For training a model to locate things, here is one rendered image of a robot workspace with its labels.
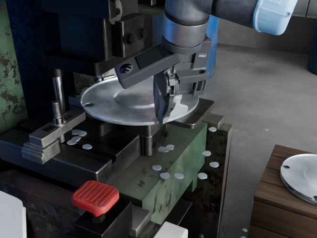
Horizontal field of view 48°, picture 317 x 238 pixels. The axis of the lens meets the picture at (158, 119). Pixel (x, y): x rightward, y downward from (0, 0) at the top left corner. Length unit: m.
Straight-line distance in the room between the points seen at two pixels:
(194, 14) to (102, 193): 0.32
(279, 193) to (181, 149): 0.50
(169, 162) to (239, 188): 1.03
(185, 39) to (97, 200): 0.30
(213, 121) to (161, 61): 0.49
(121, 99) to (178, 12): 0.35
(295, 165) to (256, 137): 0.92
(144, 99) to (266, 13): 0.42
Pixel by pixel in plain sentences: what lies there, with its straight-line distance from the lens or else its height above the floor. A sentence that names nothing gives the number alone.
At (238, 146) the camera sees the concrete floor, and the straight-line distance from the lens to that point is 2.20.
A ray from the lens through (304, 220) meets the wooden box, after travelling 1.29.
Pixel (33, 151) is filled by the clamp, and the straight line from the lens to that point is 0.80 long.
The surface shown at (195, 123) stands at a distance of 0.76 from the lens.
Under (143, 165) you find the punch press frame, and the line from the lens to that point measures 0.86.
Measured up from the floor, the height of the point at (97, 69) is 0.88.
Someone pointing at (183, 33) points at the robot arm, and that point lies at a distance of 0.58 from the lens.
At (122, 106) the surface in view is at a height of 0.78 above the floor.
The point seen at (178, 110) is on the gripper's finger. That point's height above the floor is 0.82.
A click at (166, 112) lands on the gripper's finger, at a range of 0.67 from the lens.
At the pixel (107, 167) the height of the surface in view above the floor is 0.70.
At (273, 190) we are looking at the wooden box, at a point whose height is 0.35.
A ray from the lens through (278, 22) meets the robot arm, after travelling 0.53.
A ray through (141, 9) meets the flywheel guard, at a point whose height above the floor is 0.93.
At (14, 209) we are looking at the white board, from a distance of 0.94.
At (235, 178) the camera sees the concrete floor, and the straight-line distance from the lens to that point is 1.93.
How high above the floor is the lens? 1.14
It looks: 28 degrees down
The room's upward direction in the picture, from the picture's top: straight up
